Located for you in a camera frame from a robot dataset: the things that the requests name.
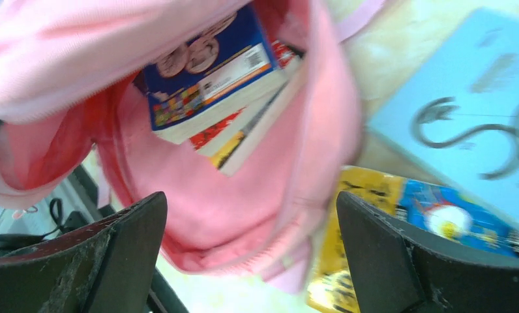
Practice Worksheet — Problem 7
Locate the pink student backpack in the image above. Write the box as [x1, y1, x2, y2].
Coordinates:
[0, 1, 383, 286]

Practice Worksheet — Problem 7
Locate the yellow storey treehouse book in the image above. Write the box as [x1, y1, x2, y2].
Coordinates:
[306, 166, 519, 313]

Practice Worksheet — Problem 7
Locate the blue cartoon book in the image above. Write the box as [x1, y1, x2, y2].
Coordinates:
[142, 4, 288, 144]

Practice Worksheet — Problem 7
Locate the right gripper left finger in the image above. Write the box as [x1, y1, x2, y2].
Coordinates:
[0, 192, 168, 312]

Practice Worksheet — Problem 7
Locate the black cable on floor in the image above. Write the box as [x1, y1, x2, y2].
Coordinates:
[0, 198, 87, 252]

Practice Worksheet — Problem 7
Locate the light blue book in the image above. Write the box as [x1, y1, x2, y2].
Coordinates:
[368, 8, 519, 231]

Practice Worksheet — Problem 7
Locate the green red-spined book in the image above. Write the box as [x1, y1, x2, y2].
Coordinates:
[189, 40, 304, 157]

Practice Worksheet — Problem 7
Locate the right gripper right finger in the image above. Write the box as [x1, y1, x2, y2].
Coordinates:
[336, 192, 519, 312]

